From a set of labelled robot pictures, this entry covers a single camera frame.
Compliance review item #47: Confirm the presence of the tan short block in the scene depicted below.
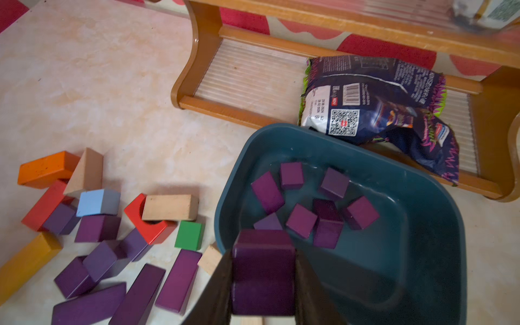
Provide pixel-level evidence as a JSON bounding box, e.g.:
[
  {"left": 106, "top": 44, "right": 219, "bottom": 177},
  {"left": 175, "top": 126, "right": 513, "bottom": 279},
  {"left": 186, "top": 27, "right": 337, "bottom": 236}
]
[{"left": 142, "top": 194, "right": 199, "bottom": 222}]

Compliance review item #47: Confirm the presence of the orange wooden shelf rack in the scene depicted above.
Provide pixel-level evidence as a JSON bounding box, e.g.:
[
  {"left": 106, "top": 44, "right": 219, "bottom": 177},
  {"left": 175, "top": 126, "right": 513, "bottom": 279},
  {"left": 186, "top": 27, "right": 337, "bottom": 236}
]
[{"left": 171, "top": 1, "right": 519, "bottom": 203}]

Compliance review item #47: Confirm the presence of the orange block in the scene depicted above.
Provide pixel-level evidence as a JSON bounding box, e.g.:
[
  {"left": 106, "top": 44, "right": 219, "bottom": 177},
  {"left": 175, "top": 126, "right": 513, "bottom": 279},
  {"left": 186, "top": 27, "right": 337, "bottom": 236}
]
[{"left": 18, "top": 151, "right": 81, "bottom": 189}]

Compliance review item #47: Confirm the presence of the red block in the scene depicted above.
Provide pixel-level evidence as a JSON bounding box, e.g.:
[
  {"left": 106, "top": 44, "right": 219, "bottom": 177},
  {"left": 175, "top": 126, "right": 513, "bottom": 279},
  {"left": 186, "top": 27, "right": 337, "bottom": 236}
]
[{"left": 123, "top": 194, "right": 177, "bottom": 245}]

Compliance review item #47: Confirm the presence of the purple upright brick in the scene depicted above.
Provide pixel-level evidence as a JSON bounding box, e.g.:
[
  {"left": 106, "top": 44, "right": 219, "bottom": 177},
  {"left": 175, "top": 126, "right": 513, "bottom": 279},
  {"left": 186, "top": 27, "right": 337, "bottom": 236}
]
[{"left": 155, "top": 249, "right": 202, "bottom": 315}]

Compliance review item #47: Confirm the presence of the tan triangular block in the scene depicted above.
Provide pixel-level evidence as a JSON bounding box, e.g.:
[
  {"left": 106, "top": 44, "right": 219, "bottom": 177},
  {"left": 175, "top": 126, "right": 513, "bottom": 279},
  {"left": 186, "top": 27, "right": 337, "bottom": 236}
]
[{"left": 63, "top": 148, "right": 104, "bottom": 199}]

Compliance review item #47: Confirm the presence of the purple snack bag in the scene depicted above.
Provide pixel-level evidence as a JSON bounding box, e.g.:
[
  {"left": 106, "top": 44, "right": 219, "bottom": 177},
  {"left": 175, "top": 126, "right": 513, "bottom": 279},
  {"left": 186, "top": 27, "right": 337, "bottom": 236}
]
[{"left": 299, "top": 55, "right": 460, "bottom": 184}]

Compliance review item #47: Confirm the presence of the green cube block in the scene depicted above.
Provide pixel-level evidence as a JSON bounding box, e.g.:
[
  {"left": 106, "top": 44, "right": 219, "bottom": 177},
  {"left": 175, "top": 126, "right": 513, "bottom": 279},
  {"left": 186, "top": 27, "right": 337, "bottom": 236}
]
[{"left": 175, "top": 221, "right": 204, "bottom": 251}]

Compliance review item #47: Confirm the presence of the teal storage bin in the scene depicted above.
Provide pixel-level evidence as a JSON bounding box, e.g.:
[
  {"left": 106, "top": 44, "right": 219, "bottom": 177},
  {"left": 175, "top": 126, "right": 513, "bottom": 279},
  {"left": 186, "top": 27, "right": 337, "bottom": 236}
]
[{"left": 214, "top": 124, "right": 467, "bottom": 324}]

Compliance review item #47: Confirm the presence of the light blue block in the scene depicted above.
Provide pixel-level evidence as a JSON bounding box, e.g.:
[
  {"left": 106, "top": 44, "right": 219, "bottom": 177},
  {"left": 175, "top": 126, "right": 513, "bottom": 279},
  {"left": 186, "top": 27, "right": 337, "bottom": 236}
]
[{"left": 77, "top": 189, "right": 121, "bottom": 217}]

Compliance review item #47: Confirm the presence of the yellow long block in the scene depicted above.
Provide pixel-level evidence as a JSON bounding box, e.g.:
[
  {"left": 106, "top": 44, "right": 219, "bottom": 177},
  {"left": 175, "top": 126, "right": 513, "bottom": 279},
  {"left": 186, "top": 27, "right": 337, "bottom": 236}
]
[{"left": 1, "top": 232, "right": 62, "bottom": 305}]

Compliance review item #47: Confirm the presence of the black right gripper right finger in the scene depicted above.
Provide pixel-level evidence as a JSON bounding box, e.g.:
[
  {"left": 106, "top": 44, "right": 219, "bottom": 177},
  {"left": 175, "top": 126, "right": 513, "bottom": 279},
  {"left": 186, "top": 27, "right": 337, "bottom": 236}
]
[{"left": 295, "top": 249, "right": 347, "bottom": 325}]

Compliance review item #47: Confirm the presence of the tan wooden flat block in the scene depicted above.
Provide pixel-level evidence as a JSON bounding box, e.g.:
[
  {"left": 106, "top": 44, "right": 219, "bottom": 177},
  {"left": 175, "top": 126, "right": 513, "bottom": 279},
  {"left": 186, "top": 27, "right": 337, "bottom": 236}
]
[{"left": 198, "top": 242, "right": 222, "bottom": 276}]

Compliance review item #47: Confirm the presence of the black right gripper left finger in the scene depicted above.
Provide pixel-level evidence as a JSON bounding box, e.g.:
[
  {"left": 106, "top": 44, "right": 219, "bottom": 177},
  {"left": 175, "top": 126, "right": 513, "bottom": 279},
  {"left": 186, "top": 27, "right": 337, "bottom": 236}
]
[{"left": 182, "top": 250, "right": 232, "bottom": 325}]

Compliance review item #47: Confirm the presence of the purple wedge brick front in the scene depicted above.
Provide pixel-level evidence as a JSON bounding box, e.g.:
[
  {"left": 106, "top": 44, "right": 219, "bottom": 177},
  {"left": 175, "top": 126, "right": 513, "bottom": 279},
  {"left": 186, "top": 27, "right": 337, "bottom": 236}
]
[{"left": 251, "top": 171, "right": 285, "bottom": 215}]

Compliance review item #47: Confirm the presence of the long purple brick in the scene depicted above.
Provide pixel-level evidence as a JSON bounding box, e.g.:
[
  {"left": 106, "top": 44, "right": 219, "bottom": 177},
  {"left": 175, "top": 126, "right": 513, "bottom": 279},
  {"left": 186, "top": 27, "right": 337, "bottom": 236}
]
[{"left": 51, "top": 282, "right": 127, "bottom": 325}]

